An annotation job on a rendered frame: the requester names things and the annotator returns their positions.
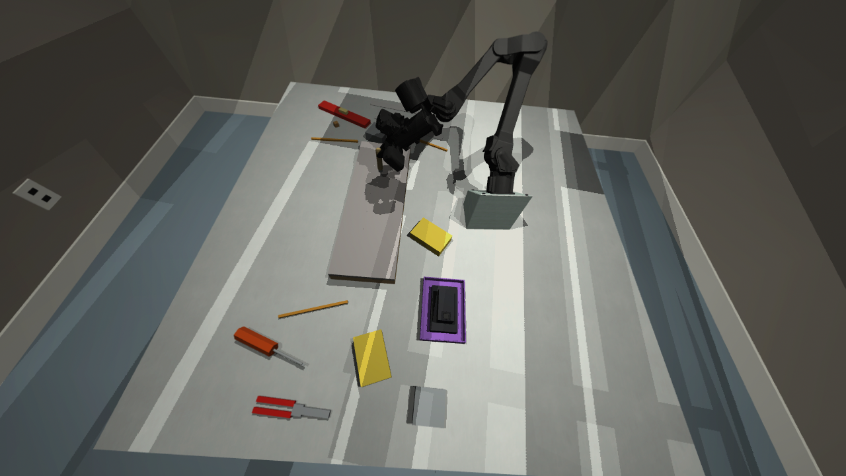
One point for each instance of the red-handled pliers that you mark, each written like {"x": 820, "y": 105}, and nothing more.
{"x": 298, "y": 410}

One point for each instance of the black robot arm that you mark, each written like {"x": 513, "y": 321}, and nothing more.
{"x": 524, "y": 52}

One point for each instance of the yellow rectangular block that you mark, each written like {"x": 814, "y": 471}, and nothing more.
{"x": 371, "y": 356}
{"x": 430, "y": 236}

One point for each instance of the purple tray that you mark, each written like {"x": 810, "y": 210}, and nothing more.
{"x": 425, "y": 334}

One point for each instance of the orange-handled screwdriver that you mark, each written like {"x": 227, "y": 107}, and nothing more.
{"x": 260, "y": 343}

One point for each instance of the dark red long bar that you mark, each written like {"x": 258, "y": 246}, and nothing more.
{"x": 344, "y": 114}

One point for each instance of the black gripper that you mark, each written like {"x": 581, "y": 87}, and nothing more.
{"x": 392, "y": 149}

